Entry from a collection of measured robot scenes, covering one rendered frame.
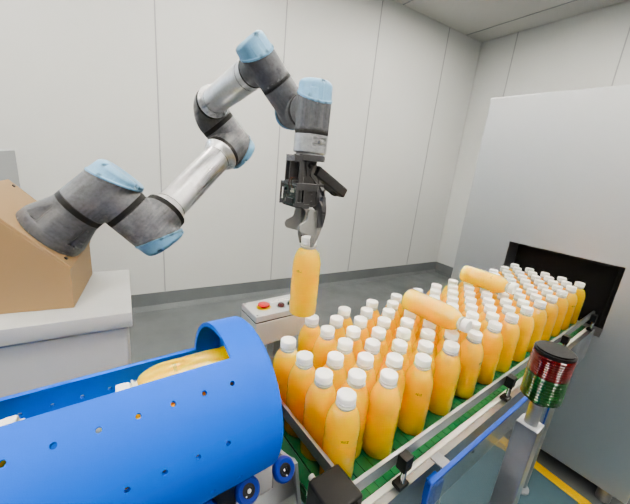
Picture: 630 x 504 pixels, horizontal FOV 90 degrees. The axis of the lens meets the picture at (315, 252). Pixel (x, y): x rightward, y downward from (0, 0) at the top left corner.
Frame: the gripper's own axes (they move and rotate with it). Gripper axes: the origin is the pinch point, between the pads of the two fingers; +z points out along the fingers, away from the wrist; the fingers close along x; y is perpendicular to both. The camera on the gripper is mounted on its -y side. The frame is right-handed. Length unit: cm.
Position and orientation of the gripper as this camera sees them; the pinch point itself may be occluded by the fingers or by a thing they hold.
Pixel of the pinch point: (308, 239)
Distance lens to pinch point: 78.1
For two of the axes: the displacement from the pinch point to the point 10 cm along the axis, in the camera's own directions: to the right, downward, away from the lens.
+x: 5.9, 2.7, -7.6
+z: -1.0, 9.6, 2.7
